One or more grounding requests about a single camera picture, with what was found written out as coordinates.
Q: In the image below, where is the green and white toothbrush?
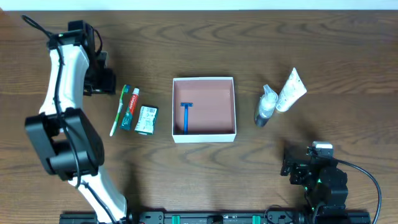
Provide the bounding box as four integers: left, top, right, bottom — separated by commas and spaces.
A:
109, 85, 131, 137

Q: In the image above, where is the blue disposable razor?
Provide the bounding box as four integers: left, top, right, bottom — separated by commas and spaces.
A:
180, 103, 193, 135

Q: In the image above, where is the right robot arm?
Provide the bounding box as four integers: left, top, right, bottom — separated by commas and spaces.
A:
280, 147, 348, 217

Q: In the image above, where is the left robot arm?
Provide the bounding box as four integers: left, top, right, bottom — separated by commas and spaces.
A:
22, 15, 133, 223

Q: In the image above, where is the red green toothpaste tube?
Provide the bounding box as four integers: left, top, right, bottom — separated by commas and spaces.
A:
120, 88, 140, 131

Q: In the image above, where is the green wrapped soap bar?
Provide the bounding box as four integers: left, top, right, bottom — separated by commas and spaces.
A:
134, 106, 159, 135

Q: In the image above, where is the clear foam soap pump bottle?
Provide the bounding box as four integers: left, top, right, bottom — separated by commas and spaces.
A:
254, 85, 278, 127

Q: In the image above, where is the white lotion tube gold cap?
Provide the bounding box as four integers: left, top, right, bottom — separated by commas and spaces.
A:
275, 68, 307, 113

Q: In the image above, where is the white box with pink interior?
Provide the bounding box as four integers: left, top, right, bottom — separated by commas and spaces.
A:
172, 77, 237, 143

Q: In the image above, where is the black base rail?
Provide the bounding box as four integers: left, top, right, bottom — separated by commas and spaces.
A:
58, 210, 373, 224

